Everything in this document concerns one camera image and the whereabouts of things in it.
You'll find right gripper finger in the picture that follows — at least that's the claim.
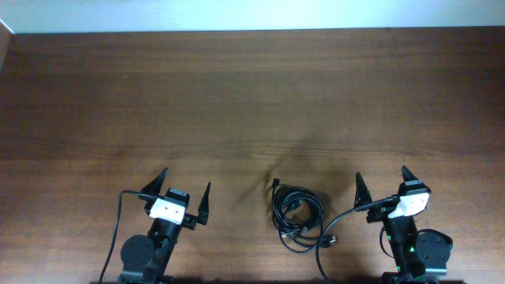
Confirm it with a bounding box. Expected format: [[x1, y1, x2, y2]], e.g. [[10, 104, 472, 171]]
[[401, 166, 418, 182], [353, 172, 372, 211]]

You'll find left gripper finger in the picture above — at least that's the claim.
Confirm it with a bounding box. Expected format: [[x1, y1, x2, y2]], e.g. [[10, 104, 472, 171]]
[[197, 182, 211, 226], [140, 167, 168, 196]]

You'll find black USB cable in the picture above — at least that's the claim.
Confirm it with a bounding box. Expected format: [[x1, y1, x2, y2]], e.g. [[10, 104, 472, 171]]
[[270, 177, 327, 234]]

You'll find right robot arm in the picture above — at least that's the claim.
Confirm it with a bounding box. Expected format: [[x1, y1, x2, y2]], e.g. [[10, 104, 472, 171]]
[[354, 166, 453, 284]]

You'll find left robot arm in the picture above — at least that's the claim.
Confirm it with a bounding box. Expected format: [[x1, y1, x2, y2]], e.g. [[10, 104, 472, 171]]
[[118, 168, 211, 284]]

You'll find left camera cable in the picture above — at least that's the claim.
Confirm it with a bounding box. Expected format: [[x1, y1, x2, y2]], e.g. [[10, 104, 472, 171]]
[[97, 189, 155, 284]]

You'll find camera cable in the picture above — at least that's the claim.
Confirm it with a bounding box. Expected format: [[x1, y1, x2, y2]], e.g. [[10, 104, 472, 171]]
[[314, 195, 401, 284], [97, 189, 155, 284]]

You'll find right camera cable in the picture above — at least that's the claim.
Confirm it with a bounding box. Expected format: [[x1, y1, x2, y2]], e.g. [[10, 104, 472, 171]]
[[314, 195, 401, 284]]

